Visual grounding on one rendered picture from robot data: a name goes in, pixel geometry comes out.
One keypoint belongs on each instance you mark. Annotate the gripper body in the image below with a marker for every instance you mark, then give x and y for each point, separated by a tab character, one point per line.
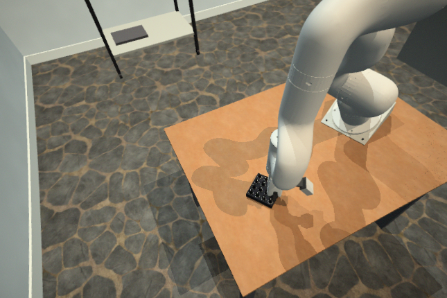
272	188

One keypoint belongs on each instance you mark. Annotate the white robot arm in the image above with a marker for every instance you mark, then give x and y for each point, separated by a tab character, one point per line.
323	52

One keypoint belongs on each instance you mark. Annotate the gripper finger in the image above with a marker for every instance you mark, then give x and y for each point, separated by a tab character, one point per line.
275	196

